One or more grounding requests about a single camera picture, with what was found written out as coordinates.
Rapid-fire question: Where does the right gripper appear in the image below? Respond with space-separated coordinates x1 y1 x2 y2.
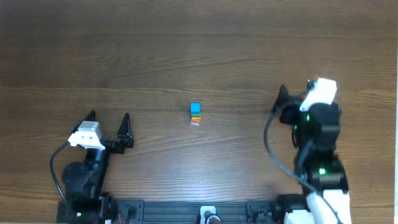
271 83 301 125

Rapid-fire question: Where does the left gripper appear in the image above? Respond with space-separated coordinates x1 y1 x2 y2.
80 110 135 154

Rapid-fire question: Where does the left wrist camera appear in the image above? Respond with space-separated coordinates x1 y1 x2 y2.
67 120 106 151

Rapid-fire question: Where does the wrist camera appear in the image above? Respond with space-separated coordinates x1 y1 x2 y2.
298 77 338 112
67 120 106 151

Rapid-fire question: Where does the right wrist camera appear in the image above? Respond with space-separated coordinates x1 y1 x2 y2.
298 77 338 112

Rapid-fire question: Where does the mounting rail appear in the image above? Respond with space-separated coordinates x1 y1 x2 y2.
57 199 285 224

